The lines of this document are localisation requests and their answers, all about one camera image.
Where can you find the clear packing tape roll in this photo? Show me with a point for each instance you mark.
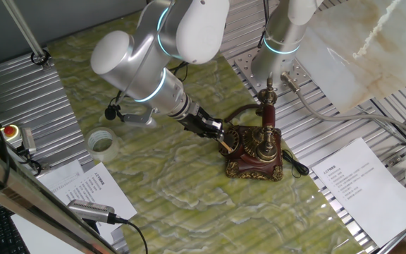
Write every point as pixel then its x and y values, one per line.
pixel 90 148

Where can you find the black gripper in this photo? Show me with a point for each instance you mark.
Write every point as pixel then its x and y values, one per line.
pixel 194 120

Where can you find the white marble pattern sheet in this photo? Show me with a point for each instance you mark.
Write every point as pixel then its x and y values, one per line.
pixel 365 42

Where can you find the paper sheet with table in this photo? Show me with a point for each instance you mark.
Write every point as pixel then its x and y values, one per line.
pixel 60 174

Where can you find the silver camera device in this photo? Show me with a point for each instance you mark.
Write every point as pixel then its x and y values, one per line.
pixel 90 211

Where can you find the wrist camera bracket black knob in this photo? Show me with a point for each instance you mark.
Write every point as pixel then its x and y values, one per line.
pixel 137 119

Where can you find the antique red rotary phone base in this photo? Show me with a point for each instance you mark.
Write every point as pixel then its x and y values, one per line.
pixel 249 166

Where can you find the green marble pattern mat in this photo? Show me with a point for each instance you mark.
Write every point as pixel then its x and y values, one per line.
pixel 153 183

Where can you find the brass and red phone handset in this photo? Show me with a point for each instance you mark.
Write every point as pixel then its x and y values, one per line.
pixel 268 116

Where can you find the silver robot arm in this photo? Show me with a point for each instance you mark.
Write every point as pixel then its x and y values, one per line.
pixel 132 63

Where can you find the metal frame bar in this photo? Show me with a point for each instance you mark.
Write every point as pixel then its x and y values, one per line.
pixel 30 201

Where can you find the small grey box device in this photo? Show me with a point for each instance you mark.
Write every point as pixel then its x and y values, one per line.
pixel 28 141

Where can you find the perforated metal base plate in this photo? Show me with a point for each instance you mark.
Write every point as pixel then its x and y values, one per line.
pixel 245 67

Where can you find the printed instruction paper sheet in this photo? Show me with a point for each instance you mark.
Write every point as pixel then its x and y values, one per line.
pixel 372 190
pixel 93 190

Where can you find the short wooden stick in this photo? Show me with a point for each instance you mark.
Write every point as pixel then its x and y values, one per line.
pixel 226 146

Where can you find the metal stand rod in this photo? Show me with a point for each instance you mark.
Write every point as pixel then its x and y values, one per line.
pixel 23 28

